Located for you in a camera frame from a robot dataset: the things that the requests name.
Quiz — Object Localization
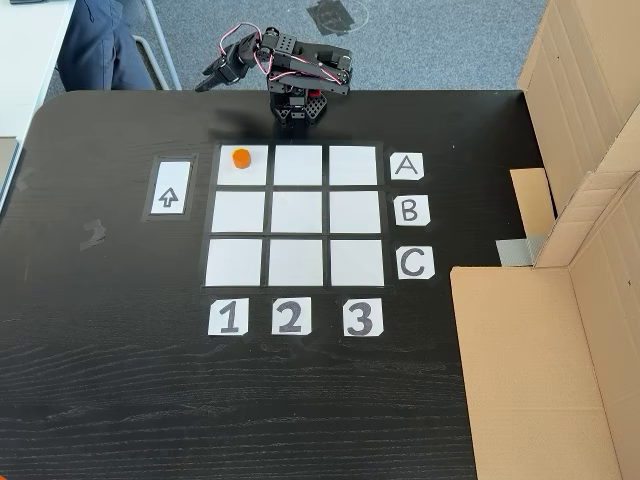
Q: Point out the paper sheet letter A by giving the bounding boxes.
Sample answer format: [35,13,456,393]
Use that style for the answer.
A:
[389,153,425,181]

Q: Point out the white metal chair frame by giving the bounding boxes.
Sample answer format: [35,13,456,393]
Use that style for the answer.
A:
[130,0,182,92]

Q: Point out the paper sheet number 2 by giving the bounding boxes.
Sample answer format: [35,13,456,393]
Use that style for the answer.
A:
[271,296,313,335]

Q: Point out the paper sheet letter C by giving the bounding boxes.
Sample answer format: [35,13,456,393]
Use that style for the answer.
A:
[396,245,435,280]

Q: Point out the white nine-square grid sheet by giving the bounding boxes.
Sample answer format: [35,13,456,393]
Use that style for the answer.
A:
[199,141,396,296]

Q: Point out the paper sheet number 1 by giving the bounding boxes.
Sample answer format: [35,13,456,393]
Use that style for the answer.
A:
[208,298,250,336]

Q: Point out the white table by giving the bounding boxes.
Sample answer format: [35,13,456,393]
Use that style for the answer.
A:
[0,0,76,140]

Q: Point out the grey duct tape piece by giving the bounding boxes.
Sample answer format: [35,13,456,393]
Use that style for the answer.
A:
[495,234,546,266]

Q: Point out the paper sheet number 3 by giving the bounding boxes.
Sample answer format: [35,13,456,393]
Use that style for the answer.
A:
[342,297,385,337]

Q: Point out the white arrow paper sheet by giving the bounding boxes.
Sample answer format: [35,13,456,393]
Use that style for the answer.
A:
[143,154,199,224]

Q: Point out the black floor tape patch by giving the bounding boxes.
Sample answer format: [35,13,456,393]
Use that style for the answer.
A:
[305,0,357,37]

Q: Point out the clear tape remnant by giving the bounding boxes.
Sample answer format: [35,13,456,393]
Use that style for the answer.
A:
[79,218,109,251]

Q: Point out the person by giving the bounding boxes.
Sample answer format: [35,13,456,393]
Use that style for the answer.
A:
[55,0,157,92]

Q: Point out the red white servo cable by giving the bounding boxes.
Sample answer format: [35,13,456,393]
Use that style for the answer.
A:
[218,22,275,77]

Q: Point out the paper sheet letter B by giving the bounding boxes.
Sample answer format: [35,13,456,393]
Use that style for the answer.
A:
[393,194,431,226]

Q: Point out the brown cardboard box panel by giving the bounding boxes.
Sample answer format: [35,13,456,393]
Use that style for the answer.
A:
[449,169,640,480]
[508,0,640,266]

